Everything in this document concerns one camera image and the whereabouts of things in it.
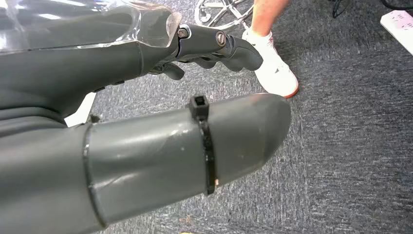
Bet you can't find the person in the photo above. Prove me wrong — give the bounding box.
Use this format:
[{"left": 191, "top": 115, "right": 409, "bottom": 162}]
[{"left": 242, "top": 0, "right": 300, "bottom": 98}]

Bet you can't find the chrome chair base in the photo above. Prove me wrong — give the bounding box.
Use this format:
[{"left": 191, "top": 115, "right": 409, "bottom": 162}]
[{"left": 194, "top": 0, "right": 256, "bottom": 30}]

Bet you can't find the white sneaker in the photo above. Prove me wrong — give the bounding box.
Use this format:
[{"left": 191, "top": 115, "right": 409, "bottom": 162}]
[{"left": 242, "top": 28, "right": 300, "bottom": 98}]

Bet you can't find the white power strip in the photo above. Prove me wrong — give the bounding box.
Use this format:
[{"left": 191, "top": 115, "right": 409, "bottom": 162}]
[{"left": 380, "top": 9, "right": 413, "bottom": 56}]

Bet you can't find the black cable tie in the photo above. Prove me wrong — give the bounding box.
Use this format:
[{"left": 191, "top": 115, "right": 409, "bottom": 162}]
[{"left": 187, "top": 94, "right": 217, "bottom": 196}]

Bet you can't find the black floor cable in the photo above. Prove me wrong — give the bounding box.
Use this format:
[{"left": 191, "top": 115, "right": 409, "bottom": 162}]
[
  {"left": 380, "top": 0, "right": 413, "bottom": 11},
  {"left": 329, "top": 0, "right": 351, "bottom": 19}
]

